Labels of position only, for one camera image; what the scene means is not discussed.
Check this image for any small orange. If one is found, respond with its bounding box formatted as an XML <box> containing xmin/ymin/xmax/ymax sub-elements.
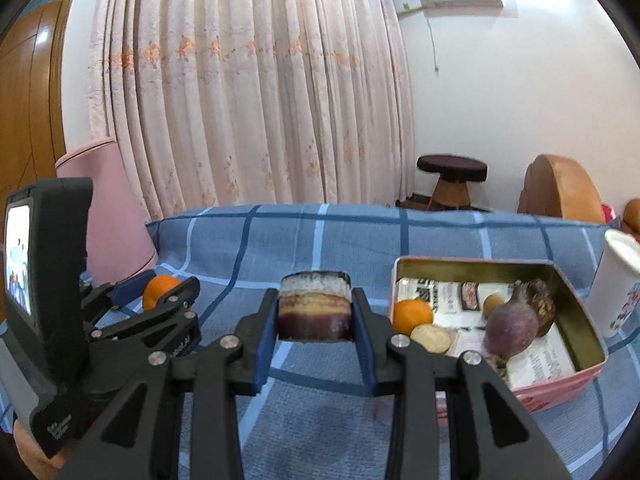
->
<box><xmin>142</xmin><ymin>275</ymin><xmax>181</xmax><ymax>311</ymax></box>

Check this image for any purple beetroot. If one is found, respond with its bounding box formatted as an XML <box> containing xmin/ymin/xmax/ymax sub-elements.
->
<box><xmin>484</xmin><ymin>281</ymin><xmax>539</xmax><ymax>360</ymax></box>

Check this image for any large round orange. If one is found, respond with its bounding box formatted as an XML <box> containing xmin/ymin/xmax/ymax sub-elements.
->
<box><xmin>392</xmin><ymin>299</ymin><xmax>434</xmax><ymax>336</ymax></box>

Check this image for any small yellow kumquat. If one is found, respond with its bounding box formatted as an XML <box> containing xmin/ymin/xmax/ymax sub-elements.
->
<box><xmin>483</xmin><ymin>292</ymin><xmax>506</xmax><ymax>320</ymax></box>

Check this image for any operator hand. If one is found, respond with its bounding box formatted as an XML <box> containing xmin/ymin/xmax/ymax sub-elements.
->
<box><xmin>13</xmin><ymin>420</ymin><xmax>79</xmax><ymax>480</ymax></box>

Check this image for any pink cylindrical appliance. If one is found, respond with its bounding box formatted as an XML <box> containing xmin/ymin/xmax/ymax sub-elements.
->
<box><xmin>55</xmin><ymin>139</ymin><xmax>157</xmax><ymax>285</ymax></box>

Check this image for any pink metal tin box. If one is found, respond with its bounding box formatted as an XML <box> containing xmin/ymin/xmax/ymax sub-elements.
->
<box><xmin>388</xmin><ymin>257</ymin><xmax>608</xmax><ymax>413</ymax></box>

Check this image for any white paper cup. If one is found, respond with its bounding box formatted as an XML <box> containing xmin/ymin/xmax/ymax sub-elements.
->
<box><xmin>585</xmin><ymin>229</ymin><xmax>640</xmax><ymax>338</ymax></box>

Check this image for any dark round stool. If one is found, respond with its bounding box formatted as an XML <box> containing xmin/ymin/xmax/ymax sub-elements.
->
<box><xmin>416</xmin><ymin>154</ymin><xmax>488</xmax><ymax>210</ymax></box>

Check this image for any pink floral curtain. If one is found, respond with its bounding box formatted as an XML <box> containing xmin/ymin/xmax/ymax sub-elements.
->
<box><xmin>88</xmin><ymin>0</ymin><xmax>414</xmax><ymax>219</ymax></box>

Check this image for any wooden door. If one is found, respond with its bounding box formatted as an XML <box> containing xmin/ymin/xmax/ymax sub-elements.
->
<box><xmin>0</xmin><ymin>0</ymin><xmax>72</xmax><ymax>321</ymax></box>

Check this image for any brown leather armchair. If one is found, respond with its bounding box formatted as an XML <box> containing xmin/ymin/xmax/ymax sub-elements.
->
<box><xmin>518</xmin><ymin>154</ymin><xmax>605</xmax><ymax>224</ymax></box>

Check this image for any pink floral blanket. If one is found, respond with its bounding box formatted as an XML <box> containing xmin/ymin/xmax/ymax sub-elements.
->
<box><xmin>602</xmin><ymin>204</ymin><xmax>618</xmax><ymax>223</ymax></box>

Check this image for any brown leather sofa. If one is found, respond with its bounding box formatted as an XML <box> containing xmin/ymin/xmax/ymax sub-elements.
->
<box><xmin>620</xmin><ymin>198</ymin><xmax>640</xmax><ymax>240</ymax></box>

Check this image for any black camera display unit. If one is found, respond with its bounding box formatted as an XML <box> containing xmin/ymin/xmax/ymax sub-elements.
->
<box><xmin>1</xmin><ymin>178</ymin><xmax>92</xmax><ymax>456</ymax></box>

